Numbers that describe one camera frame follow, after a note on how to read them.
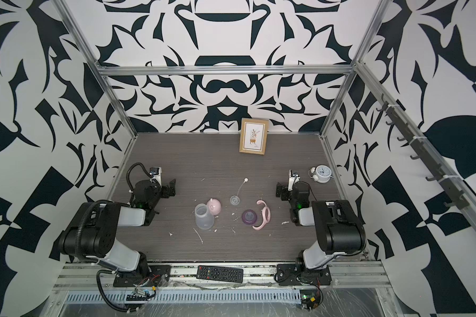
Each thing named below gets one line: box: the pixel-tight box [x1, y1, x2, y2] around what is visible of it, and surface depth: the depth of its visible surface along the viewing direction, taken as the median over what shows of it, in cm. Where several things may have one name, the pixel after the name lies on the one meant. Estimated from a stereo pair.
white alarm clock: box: [308, 164, 334, 183], surface depth 101 cm
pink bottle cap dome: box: [206, 198, 222, 216], surface depth 91 cm
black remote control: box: [196, 264, 244, 284], surface depth 76 cm
